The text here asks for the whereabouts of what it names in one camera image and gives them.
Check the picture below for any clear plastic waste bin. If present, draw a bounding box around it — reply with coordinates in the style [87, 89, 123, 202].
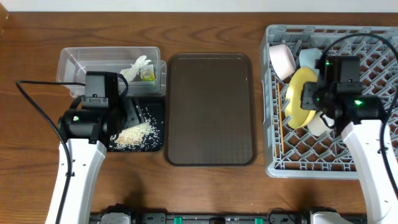
[56, 47, 167, 96]

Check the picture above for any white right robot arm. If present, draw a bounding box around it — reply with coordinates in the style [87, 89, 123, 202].
[301, 82, 397, 223]

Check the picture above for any white green plastic cup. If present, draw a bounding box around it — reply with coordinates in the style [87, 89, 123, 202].
[307, 111, 335, 136]

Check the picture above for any black rail with green clips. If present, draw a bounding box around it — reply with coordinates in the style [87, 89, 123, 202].
[88, 203, 369, 224]

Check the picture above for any grey plastic dishwasher rack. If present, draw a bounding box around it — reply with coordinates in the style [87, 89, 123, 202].
[260, 25, 397, 189]

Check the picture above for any pink plastic bowl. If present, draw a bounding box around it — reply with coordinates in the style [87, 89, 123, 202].
[269, 44, 295, 80]

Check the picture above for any leftover white rice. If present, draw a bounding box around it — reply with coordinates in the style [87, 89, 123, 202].
[109, 106, 160, 152]

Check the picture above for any dark brown serving tray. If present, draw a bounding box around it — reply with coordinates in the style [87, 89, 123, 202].
[164, 53, 257, 166]

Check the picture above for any black food waste tray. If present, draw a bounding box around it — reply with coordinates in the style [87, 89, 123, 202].
[108, 97, 165, 152]

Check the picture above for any light blue plastic bowl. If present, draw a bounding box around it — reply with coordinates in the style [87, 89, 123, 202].
[298, 48, 322, 76]

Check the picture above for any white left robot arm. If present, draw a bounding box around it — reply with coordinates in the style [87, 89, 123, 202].
[46, 97, 144, 223]

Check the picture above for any white paper napkin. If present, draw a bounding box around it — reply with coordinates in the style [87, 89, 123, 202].
[120, 55, 152, 82]

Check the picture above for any yellow plastic plate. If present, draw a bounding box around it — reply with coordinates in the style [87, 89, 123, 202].
[284, 67, 318, 129]

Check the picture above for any silver green snack wrapper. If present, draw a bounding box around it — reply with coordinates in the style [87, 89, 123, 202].
[141, 64, 156, 82]

